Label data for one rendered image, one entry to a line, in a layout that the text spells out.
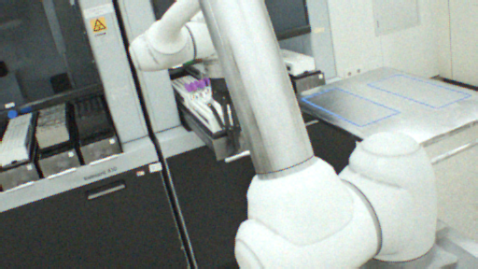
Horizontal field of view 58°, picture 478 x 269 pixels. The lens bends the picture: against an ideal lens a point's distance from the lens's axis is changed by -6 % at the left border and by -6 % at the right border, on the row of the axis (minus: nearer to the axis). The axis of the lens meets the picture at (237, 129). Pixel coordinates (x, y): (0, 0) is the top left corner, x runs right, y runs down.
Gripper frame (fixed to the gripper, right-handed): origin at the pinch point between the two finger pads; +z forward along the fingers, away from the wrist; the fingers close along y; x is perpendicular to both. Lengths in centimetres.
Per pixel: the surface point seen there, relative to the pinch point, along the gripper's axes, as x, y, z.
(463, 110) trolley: 38, -55, -2
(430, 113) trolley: 33, -48, -2
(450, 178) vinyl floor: -38, -126, 80
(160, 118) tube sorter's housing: -42.6, 15.4, 0.4
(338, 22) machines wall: -154, -137, 6
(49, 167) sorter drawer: -34, 59, 3
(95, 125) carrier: -41, 39, -5
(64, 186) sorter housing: -34, 57, 11
